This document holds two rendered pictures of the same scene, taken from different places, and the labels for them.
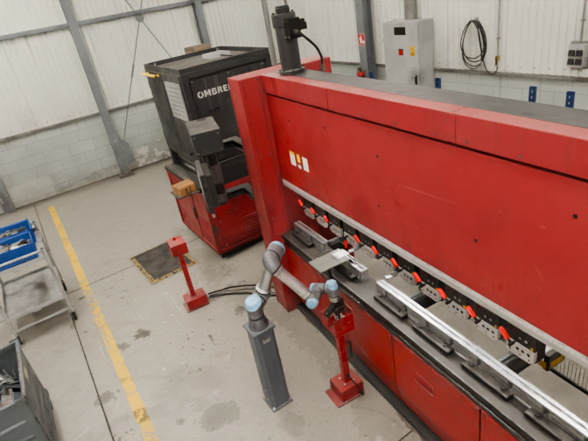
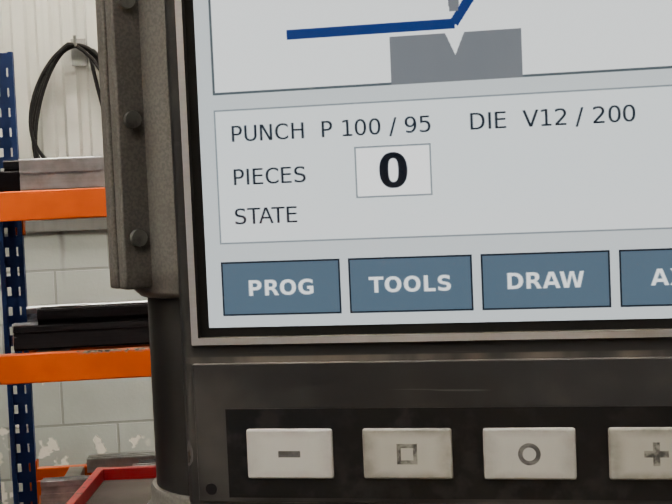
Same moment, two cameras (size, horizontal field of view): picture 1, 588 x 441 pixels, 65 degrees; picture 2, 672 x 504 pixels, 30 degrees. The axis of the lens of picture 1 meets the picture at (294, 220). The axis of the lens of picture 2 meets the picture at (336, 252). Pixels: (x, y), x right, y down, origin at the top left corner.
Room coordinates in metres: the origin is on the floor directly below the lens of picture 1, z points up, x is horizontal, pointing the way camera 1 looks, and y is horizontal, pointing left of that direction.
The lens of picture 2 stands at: (3.84, 1.27, 1.38)
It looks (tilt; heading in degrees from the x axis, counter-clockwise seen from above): 3 degrees down; 294
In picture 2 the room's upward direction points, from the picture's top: 3 degrees counter-clockwise
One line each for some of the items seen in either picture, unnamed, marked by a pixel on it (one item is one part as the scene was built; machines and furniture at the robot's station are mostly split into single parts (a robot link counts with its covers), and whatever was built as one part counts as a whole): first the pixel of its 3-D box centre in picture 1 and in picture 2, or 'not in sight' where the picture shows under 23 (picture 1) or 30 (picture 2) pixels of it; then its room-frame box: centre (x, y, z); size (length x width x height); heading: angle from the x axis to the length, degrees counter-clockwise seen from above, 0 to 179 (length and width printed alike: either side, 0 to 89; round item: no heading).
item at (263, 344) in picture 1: (269, 364); not in sight; (2.65, 0.39, 0.39); 0.18 x 0.18 x 0.77; 28
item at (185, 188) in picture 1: (183, 187); not in sight; (4.96, 1.17, 1.04); 0.30 x 0.26 x 0.12; 28
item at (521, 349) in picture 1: (526, 339); not in sight; (1.59, -0.97, 1.26); 0.15 x 0.09 x 0.17; 24
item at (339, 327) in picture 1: (336, 316); not in sight; (2.61, -0.17, 0.75); 0.20 x 0.16 x 0.18; 24
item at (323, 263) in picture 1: (329, 261); not in sight; (2.97, -0.21, 1.00); 0.26 x 0.18 x 0.01; 114
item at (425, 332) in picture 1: (432, 338); not in sight; (2.09, -0.69, 0.89); 0.30 x 0.05 x 0.03; 24
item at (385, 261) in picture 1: (389, 255); not in sight; (2.50, -0.57, 1.26); 0.15 x 0.09 x 0.17; 24
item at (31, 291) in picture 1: (27, 281); not in sight; (4.50, 3.03, 0.47); 0.90 x 0.66 x 0.95; 28
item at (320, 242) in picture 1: (311, 235); not in sight; (3.54, -0.12, 0.92); 0.50 x 0.06 x 0.10; 24
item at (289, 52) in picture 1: (295, 39); not in sight; (3.57, -0.25, 2.53); 0.33 x 0.25 x 0.47; 24
